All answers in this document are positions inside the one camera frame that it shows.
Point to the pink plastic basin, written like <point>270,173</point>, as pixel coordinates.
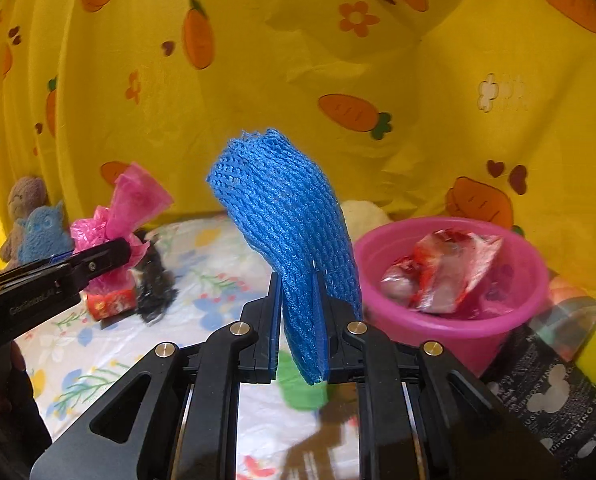
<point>428,332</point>

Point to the blue foam fruit net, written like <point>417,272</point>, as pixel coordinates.
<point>283,230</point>

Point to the brown plush toy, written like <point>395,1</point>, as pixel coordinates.
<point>20,200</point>

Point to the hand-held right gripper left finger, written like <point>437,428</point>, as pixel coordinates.
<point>275,332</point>

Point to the black plastic bag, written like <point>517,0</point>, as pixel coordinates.
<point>155,290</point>

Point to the blue plush toy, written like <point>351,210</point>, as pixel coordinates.
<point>45,232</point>

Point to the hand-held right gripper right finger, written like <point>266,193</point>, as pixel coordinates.
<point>329,342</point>

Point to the red foil wrapper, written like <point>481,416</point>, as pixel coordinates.
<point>110,305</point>

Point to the floral bedsheet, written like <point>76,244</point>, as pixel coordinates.
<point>207,280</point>

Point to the yellow carrot print curtain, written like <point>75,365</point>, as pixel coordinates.
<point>328,60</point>

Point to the white plush toy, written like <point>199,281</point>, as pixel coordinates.
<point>365,217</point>

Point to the black printed bag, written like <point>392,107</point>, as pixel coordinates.
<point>543,390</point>

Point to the red white plastic bag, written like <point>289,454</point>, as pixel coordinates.
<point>400,285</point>
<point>458,270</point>

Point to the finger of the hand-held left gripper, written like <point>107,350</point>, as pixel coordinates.
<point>97,262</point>

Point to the pink plastic bag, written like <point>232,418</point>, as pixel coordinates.
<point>132,200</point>

